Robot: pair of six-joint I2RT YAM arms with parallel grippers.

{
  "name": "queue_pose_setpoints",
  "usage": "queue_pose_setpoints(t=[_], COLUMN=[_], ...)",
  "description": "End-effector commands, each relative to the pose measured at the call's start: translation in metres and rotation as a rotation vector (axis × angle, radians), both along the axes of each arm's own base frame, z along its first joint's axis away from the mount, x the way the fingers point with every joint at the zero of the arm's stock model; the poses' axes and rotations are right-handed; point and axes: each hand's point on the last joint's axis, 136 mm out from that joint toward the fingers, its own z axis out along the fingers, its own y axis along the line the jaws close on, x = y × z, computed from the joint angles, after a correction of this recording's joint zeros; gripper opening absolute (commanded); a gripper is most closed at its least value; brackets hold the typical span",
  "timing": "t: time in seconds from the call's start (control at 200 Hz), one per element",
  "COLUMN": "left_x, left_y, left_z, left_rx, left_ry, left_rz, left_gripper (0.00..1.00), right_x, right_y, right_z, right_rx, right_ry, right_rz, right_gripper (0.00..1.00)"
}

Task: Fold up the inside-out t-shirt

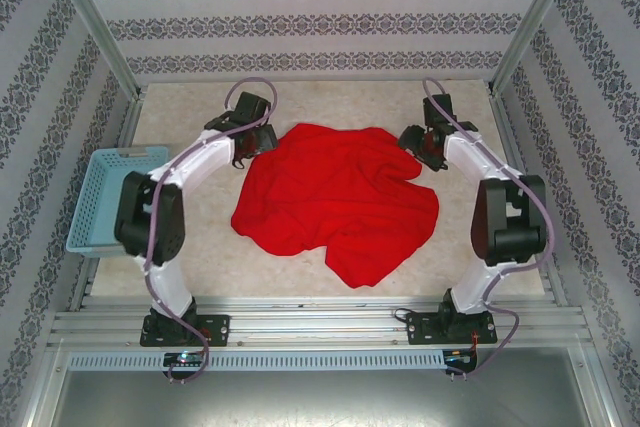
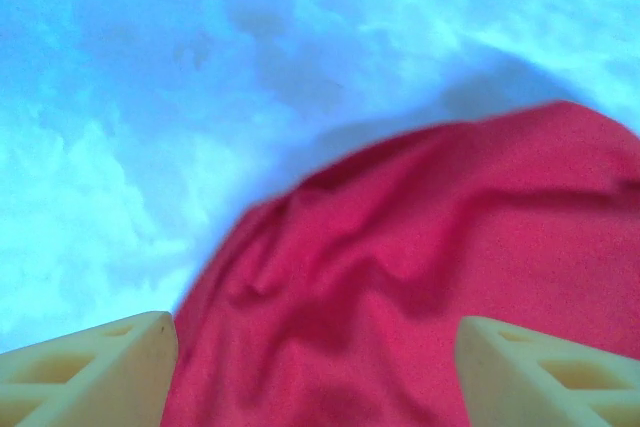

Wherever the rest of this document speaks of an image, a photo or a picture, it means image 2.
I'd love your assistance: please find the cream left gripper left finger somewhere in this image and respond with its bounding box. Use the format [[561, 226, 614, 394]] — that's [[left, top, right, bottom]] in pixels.
[[0, 310, 179, 427]]

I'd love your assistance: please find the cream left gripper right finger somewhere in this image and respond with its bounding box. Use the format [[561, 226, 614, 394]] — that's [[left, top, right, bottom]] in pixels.
[[457, 315, 640, 427]]

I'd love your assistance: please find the red t-shirt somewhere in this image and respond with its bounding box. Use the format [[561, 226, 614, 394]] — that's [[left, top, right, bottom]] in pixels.
[[160, 100, 640, 427]]

